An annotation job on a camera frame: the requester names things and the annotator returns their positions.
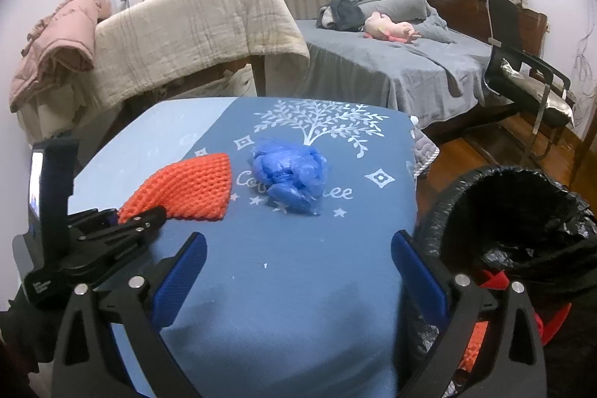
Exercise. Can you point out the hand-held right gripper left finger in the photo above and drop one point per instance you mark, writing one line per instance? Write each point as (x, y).
(179, 281)

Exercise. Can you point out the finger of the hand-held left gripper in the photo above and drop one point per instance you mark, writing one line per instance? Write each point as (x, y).
(126, 242)
(121, 215)

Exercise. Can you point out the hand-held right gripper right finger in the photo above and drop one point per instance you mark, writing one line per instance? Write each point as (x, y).
(417, 281)

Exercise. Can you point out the orange knitted cloth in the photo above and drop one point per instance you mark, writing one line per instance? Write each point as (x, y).
(191, 183)

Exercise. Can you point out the red plastic wastebasket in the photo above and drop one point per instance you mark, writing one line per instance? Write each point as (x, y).
(494, 280)

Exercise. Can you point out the black trash bag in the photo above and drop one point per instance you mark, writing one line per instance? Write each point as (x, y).
(513, 230)

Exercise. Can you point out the blue plastic bundle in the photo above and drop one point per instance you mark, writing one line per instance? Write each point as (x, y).
(289, 174)

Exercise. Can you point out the blue tree-print tablecloth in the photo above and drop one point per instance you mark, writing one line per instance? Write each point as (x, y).
(280, 286)

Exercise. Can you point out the grey quilted cloth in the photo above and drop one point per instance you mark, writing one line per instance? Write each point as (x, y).
(422, 146)

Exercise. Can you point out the pink padded jacket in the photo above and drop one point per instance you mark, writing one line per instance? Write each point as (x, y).
(56, 43)

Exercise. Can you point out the beige quilt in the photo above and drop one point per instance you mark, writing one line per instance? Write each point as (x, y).
(186, 29)

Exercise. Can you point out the bed with grey sheet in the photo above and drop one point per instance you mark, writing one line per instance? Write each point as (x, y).
(396, 67)

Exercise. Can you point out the silver seat cushion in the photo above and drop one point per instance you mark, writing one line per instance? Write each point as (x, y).
(536, 92)

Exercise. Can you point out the pink plush toy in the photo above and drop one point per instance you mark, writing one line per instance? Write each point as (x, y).
(387, 27)

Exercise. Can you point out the black office chair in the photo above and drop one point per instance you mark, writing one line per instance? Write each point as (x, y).
(501, 20)

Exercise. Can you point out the dark clothes pile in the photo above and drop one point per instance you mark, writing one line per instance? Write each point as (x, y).
(343, 13)

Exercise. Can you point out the grey blanket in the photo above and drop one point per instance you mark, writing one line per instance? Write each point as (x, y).
(401, 1)

